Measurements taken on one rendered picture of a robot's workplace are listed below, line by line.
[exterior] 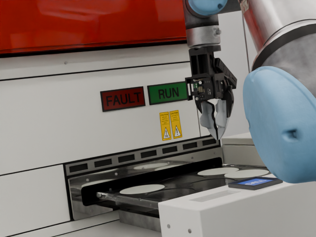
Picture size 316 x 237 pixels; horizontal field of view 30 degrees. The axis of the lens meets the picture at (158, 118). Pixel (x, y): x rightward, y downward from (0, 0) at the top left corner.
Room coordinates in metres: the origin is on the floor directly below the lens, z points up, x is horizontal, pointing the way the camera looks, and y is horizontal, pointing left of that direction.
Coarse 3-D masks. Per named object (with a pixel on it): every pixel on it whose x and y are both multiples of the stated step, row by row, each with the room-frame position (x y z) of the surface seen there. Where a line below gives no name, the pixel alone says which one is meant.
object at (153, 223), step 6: (120, 210) 1.33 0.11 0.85; (126, 210) 1.32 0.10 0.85; (132, 210) 1.31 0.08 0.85; (120, 216) 1.33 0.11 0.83; (126, 216) 1.31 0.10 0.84; (132, 216) 1.29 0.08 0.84; (138, 216) 1.27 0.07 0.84; (144, 216) 1.24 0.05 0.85; (150, 216) 1.23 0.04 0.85; (156, 216) 1.22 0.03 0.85; (126, 222) 1.31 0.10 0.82; (132, 222) 1.29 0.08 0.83; (138, 222) 1.27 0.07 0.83; (144, 222) 1.25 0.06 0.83; (150, 222) 1.23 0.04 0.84; (156, 222) 1.21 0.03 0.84; (144, 228) 1.25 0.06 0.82; (150, 228) 1.23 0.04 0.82; (156, 228) 1.21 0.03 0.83
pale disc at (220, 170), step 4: (216, 168) 1.45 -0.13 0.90; (220, 168) 1.44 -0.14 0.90; (224, 168) 1.43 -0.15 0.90; (228, 168) 1.42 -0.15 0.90; (232, 168) 1.42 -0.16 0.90; (236, 168) 1.41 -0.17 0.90; (200, 172) 1.42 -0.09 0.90; (204, 172) 1.41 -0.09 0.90; (208, 172) 1.40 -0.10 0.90; (212, 172) 1.40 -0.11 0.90; (216, 172) 1.39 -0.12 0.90; (220, 172) 1.38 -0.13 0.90; (224, 172) 1.37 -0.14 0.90; (228, 172) 1.37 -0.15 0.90
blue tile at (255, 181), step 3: (249, 180) 0.86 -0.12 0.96; (252, 180) 0.86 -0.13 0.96; (255, 180) 0.85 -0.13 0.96; (258, 180) 0.85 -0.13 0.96; (261, 180) 0.85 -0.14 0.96; (264, 180) 0.85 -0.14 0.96; (267, 180) 0.84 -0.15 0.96; (270, 180) 0.84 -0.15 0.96; (240, 183) 0.84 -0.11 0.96; (243, 183) 0.84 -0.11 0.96; (246, 183) 0.84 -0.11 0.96; (249, 183) 0.83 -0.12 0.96; (252, 183) 0.83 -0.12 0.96; (255, 183) 0.83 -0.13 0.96; (258, 183) 0.83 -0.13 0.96
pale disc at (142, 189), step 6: (138, 186) 1.33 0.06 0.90; (144, 186) 1.32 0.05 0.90; (150, 186) 1.30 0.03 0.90; (156, 186) 1.30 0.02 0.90; (162, 186) 1.29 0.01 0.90; (120, 192) 1.27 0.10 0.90; (126, 192) 1.26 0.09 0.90; (132, 192) 1.26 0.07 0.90; (138, 192) 1.25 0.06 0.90; (144, 192) 1.24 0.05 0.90
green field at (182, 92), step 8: (152, 88) 1.44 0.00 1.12; (160, 88) 1.45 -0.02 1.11; (168, 88) 1.47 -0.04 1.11; (176, 88) 1.48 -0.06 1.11; (184, 88) 1.49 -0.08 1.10; (152, 96) 1.44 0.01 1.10; (160, 96) 1.45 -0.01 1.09; (168, 96) 1.46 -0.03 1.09; (176, 96) 1.48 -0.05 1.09; (184, 96) 1.49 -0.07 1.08
